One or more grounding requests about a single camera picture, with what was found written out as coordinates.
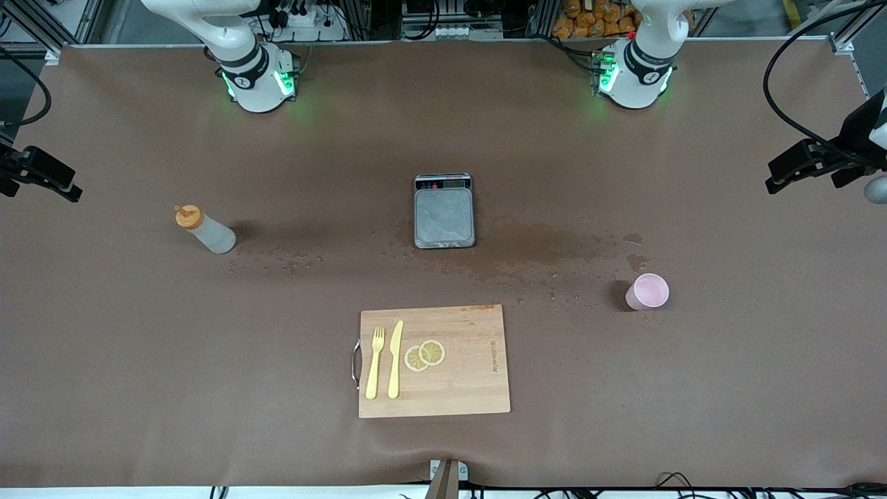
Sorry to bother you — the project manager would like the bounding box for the white power strip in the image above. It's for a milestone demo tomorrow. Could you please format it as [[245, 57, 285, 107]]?
[[267, 0, 347, 42]]

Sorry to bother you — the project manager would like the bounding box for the wooden cutting board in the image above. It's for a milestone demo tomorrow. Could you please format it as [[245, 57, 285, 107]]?
[[351, 304, 511, 419]]

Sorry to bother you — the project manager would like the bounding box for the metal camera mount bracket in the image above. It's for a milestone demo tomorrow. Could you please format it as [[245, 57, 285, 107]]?
[[424, 459, 469, 499]]

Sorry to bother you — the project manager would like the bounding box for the pile of orange snack packs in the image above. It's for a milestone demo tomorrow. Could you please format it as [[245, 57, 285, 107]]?
[[552, 0, 694, 39]]

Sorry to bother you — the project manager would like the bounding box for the yellow plastic fork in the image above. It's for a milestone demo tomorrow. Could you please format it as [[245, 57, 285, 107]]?
[[365, 326, 385, 401]]

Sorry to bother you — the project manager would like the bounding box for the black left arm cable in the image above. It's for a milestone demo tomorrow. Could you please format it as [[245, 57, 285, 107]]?
[[763, 0, 887, 167]]

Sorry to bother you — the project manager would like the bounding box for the yellow plastic knife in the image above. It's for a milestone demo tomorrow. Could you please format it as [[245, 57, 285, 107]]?
[[387, 320, 404, 400]]

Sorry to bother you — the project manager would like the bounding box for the grey digital kitchen scale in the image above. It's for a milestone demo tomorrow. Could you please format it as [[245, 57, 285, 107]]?
[[414, 173, 477, 250]]

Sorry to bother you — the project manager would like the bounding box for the pink plastic cup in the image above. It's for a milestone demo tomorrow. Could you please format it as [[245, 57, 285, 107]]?
[[626, 273, 670, 311]]

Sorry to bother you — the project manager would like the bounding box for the sauce bottle with orange cap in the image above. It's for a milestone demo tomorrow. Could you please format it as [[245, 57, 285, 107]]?
[[175, 204, 236, 254]]

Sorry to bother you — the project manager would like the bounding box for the brown table cover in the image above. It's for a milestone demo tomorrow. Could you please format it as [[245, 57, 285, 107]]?
[[0, 38, 887, 489]]

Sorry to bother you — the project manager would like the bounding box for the black looped floor cable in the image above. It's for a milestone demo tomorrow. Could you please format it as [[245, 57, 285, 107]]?
[[655, 472, 702, 499]]

